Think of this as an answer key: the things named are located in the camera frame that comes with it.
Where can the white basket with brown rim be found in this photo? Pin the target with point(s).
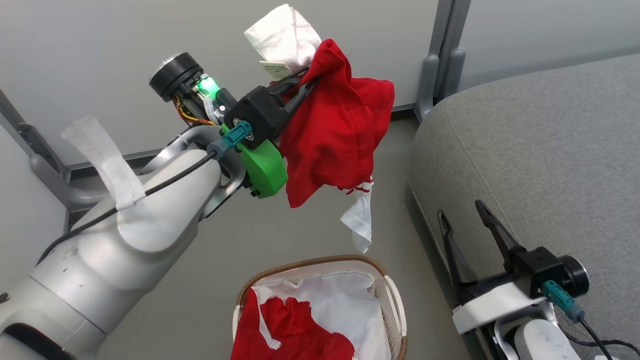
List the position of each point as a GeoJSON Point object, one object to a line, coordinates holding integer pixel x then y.
{"type": "Point", "coordinates": [395, 310]}

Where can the grey fabric sofa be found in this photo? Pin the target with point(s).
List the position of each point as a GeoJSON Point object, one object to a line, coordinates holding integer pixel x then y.
{"type": "Point", "coordinates": [550, 150]}

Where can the grey partition corner post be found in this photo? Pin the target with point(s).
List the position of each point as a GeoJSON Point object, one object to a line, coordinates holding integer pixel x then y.
{"type": "Point", "coordinates": [430, 75]}

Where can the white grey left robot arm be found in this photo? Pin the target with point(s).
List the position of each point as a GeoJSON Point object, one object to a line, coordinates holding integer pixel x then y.
{"type": "Point", "coordinates": [125, 250]}

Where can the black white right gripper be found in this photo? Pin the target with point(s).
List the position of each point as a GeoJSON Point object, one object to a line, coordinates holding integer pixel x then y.
{"type": "Point", "coordinates": [540, 270]}

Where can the red white jersey with label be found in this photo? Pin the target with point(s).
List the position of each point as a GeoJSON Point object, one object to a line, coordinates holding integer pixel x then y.
{"type": "Point", "coordinates": [335, 130]}

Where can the white basket liner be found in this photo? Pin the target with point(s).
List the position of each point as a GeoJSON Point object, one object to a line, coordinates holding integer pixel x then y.
{"type": "Point", "coordinates": [340, 305]}

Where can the red jersey with white stripe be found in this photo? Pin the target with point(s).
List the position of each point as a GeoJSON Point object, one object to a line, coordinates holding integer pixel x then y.
{"type": "Point", "coordinates": [295, 335]}

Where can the white tape strip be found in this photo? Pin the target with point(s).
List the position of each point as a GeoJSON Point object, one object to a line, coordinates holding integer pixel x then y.
{"type": "Point", "coordinates": [117, 175]}

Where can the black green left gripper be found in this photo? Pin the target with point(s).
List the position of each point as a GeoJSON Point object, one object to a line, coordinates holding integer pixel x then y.
{"type": "Point", "coordinates": [260, 115]}

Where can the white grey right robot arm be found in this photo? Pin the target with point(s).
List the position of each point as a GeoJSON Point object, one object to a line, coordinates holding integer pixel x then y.
{"type": "Point", "coordinates": [545, 342]}

